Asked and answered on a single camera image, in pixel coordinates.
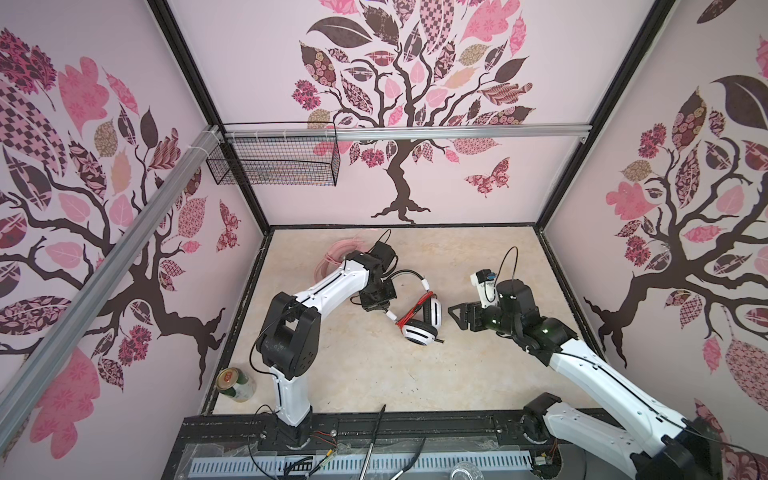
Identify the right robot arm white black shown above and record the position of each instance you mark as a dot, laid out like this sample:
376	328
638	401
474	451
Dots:
646	440

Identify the green drink can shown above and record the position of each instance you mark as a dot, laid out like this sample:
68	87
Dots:
234	383

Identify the left aluminium rail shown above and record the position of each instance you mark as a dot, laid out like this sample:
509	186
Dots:
19	398

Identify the black wire basket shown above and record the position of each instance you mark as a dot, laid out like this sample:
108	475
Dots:
285	153

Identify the pink headphones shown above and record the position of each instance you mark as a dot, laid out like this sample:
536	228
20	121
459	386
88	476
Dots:
337	253

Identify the white black headphones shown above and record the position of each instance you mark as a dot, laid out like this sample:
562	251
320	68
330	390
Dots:
421	324

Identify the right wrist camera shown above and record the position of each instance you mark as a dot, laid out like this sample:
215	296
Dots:
485	283

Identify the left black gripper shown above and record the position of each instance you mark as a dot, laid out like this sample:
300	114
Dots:
390	294

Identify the aluminium rail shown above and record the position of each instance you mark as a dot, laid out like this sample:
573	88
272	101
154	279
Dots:
416	133
19	398

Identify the back aluminium rail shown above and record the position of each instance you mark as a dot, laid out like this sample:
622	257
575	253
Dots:
416	133

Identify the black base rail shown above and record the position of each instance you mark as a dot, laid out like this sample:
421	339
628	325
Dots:
329	434

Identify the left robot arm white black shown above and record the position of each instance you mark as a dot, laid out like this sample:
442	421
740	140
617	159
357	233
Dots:
289	338

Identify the white slotted cable duct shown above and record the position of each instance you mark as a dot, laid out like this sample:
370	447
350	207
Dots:
380	465

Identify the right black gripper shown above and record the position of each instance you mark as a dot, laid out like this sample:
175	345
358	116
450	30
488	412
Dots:
474	309

